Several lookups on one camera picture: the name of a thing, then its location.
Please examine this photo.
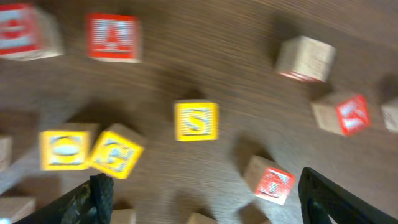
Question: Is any blue P block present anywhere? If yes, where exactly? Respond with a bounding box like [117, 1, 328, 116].
[187, 213, 218, 224]

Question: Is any green Z block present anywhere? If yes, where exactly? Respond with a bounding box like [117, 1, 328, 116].
[381, 98, 398, 133]

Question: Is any red 9 block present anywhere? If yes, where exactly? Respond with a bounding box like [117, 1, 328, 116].
[1, 3, 64, 61]

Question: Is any green V block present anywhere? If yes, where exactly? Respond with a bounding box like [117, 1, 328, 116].
[110, 209, 136, 224]

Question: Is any yellow C block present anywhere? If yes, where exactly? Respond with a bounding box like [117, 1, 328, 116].
[0, 197, 36, 224]

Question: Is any tilted red A block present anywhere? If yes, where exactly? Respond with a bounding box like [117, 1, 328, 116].
[311, 92, 371, 136]

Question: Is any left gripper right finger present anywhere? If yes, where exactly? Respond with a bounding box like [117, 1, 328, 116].
[298, 167, 397, 224]

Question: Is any red O block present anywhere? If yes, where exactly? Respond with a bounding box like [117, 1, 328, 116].
[243, 155, 295, 205]

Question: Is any yellow S block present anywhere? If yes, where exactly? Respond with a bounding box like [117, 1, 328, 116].
[174, 99, 219, 142]

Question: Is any yellow G block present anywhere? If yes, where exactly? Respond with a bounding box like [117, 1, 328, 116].
[88, 123, 146, 179]

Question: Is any wooden block red edge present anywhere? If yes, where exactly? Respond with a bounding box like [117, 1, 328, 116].
[275, 36, 336, 82]

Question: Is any yellow O block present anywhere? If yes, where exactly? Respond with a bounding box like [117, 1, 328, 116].
[39, 123, 100, 171]

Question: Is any upper blue H block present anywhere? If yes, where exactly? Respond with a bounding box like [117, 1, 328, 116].
[0, 135, 12, 172]

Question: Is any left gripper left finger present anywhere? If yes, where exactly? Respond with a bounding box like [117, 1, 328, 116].
[16, 173, 114, 224]

